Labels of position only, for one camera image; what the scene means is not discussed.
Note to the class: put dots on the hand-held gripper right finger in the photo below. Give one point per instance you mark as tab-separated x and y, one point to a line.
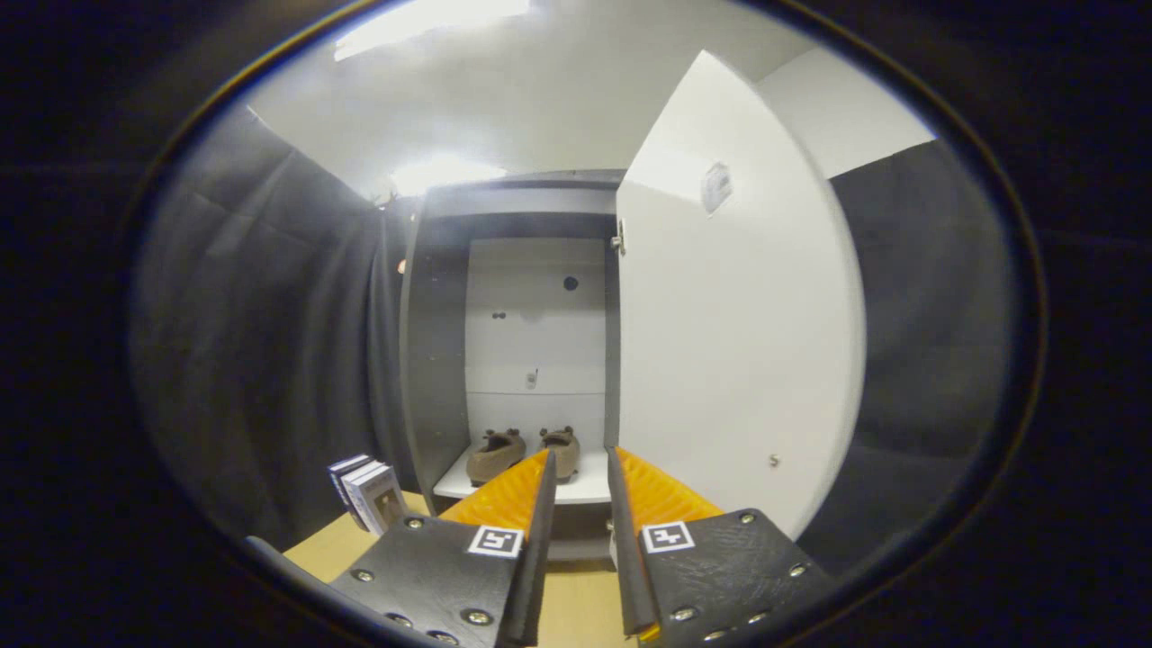
628	558

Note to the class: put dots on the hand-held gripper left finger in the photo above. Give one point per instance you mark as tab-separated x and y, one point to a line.
533	558

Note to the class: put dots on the brown fuzzy shoe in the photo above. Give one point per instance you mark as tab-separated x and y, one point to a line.
562	450
493	459

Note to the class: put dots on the white grey book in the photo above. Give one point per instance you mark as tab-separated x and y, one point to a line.
385	504
356	474
340	468

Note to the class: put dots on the black backdrop cloth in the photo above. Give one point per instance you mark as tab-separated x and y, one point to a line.
261	360

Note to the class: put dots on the bright lamp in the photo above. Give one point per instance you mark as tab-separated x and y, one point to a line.
445	173

